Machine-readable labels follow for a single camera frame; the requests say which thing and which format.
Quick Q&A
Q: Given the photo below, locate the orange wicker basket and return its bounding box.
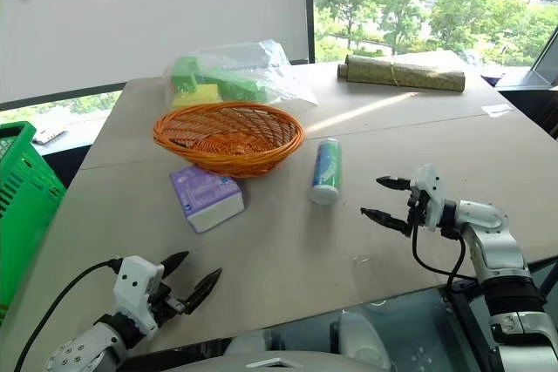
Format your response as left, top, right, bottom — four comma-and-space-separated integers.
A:
152, 101, 305, 179

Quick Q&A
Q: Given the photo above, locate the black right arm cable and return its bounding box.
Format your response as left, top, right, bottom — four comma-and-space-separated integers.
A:
411, 222, 477, 291

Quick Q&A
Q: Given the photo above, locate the black window frame post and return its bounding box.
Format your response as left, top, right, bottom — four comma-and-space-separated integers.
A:
302, 0, 316, 64

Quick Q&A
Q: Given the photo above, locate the clear plastic bag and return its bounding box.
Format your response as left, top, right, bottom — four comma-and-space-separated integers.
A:
163, 39, 320, 112

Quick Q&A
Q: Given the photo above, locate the grey robot torso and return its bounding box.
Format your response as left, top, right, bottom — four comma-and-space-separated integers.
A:
221, 313, 393, 372

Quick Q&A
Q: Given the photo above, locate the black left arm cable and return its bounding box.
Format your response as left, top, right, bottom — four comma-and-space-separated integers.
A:
12, 258, 122, 372

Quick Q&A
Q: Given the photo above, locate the yellow sponge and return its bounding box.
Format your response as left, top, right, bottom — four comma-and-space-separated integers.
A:
171, 83, 221, 110

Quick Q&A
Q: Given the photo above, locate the green plastic shopping basket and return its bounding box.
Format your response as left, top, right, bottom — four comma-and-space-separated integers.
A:
0, 121, 68, 326

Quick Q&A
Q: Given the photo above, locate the rolled olive mat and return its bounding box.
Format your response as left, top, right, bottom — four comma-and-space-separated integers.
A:
337, 53, 467, 93

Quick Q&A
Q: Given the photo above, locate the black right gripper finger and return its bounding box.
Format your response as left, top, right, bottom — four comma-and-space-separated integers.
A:
359, 207, 413, 239
375, 175, 413, 193

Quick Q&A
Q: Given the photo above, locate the small white flat object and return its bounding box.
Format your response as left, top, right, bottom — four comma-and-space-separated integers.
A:
31, 128, 67, 145

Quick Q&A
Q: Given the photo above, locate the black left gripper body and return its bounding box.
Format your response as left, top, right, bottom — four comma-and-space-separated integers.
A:
146, 278, 188, 328

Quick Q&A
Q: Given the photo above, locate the purple tissue pack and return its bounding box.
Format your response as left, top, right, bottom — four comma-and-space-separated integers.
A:
168, 166, 246, 233

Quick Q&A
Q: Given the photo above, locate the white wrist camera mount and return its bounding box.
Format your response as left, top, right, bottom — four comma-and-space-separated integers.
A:
409, 164, 448, 232
112, 254, 167, 342

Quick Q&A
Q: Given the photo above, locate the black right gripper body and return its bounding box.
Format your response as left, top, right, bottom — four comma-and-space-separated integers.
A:
406, 188, 431, 234

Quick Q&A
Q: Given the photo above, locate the white roller blind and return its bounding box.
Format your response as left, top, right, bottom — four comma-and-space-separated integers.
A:
0, 0, 309, 105

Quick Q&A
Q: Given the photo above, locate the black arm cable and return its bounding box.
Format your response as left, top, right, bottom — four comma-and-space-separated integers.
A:
411, 222, 477, 291
12, 258, 122, 372

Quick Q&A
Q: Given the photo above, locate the green blue can white cap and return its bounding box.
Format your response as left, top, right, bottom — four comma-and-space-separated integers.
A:
308, 138, 344, 206

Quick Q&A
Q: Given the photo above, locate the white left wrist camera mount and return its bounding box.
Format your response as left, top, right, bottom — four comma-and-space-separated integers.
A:
112, 254, 167, 342

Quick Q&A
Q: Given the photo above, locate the green sponge block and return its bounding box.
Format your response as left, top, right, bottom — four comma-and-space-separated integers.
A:
170, 56, 268, 103

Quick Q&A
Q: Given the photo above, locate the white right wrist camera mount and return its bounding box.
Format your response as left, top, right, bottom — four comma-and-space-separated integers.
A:
409, 164, 448, 232

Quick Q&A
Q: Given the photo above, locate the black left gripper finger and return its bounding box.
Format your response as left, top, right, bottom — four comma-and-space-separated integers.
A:
182, 267, 224, 315
160, 251, 191, 280

